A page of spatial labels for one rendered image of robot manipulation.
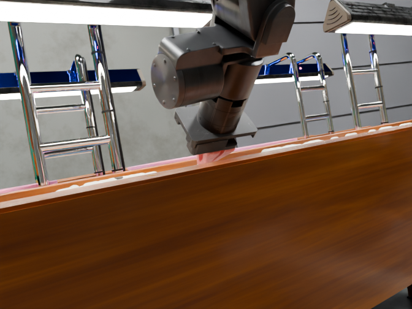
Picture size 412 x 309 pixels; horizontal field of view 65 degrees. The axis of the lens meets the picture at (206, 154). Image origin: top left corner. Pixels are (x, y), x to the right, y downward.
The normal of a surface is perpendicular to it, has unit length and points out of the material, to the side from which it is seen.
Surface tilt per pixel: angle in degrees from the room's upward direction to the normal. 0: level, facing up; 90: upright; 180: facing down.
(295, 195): 90
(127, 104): 90
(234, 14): 104
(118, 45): 90
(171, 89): 98
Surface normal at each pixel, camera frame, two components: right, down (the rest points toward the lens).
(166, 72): -0.80, 0.28
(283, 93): 0.34, -0.05
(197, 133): 0.24, -0.67
